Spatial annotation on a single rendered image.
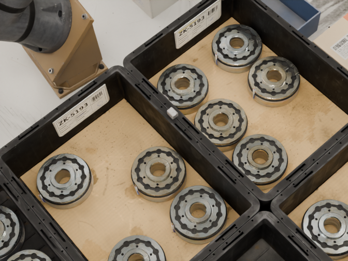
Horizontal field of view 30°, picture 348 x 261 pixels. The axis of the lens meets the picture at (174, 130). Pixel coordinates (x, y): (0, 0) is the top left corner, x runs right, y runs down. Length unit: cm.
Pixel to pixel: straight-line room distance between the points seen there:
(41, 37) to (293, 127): 55
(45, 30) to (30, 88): 21
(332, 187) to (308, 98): 19
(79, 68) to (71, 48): 8
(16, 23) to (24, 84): 25
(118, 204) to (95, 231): 7
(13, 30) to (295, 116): 59
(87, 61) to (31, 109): 17
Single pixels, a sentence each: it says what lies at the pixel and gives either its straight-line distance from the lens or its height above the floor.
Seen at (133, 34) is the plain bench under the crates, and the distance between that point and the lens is 158.
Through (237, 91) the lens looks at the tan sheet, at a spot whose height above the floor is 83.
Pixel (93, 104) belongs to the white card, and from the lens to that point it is 127.
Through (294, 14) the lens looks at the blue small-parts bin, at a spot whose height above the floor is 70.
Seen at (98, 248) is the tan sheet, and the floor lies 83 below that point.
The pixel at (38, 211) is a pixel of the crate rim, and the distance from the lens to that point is 115.
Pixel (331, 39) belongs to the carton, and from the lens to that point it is 148.
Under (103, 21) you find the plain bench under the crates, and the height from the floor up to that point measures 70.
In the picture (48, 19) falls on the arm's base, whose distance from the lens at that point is 138.
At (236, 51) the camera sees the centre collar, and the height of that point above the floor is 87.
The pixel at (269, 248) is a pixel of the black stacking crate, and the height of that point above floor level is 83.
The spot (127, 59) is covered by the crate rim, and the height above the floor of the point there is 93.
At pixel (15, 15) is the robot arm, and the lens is 131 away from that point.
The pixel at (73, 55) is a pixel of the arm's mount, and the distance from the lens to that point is 143.
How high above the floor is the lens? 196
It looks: 62 degrees down
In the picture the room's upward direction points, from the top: 8 degrees counter-clockwise
